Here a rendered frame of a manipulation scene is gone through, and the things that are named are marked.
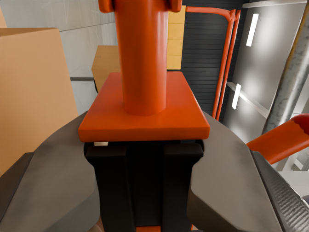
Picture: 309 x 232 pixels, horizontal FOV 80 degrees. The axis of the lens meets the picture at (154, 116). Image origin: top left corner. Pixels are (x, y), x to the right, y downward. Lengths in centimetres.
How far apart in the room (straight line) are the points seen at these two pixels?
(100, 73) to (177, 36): 581
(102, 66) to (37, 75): 165
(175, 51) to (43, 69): 733
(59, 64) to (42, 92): 6
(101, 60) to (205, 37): 947
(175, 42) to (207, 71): 450
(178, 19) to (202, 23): 369
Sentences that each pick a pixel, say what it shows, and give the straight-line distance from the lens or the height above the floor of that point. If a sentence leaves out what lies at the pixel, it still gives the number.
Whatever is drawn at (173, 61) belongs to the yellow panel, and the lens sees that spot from 761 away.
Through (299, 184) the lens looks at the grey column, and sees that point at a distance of 211.
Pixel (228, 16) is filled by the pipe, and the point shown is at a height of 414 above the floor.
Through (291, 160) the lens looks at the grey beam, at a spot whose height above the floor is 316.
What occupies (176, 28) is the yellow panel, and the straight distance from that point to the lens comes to 747.
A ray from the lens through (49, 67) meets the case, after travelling 29.
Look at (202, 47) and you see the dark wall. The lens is 1114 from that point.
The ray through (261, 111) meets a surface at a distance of 891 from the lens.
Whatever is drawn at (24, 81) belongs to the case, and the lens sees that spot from 24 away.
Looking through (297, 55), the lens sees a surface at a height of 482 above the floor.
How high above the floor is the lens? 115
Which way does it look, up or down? 2 degrees up
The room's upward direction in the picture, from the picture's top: 90 degrees clockwise
